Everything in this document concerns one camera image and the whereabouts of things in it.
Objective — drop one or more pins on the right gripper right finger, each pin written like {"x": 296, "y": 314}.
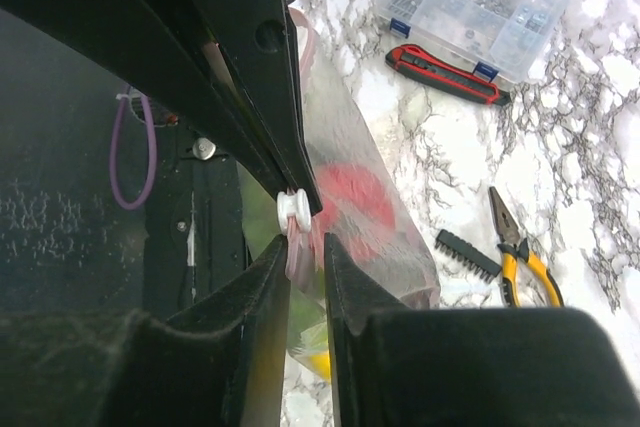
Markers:
{"x": 394, "y": 366}

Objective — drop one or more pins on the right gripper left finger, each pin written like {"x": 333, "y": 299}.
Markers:
{"x": 217, "y": 363}

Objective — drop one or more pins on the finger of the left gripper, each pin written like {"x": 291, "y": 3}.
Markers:
{"x": 161, "y": 47}
{"x": 258, "y": 41}

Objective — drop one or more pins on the yellow toy mango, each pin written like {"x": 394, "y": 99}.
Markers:
{"x": 320, "y": 364}

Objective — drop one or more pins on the red toy tomato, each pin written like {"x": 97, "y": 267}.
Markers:
{"x": 356, "y": 208}

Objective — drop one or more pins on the clear zip top bag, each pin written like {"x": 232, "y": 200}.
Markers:
{"x": 336, "y": 132}

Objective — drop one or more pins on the black comb piece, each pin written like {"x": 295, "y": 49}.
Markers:
{"x": 466, "y": 254}

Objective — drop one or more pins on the red black utility knife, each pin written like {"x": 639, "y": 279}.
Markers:
{"x": 415, "y": 63}

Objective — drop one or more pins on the clear plastic box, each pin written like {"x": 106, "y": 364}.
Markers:
{"x": 496, "y": 39}

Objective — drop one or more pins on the yellow handled pliers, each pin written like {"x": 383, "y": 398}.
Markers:
{"x": 515, "y": 249}

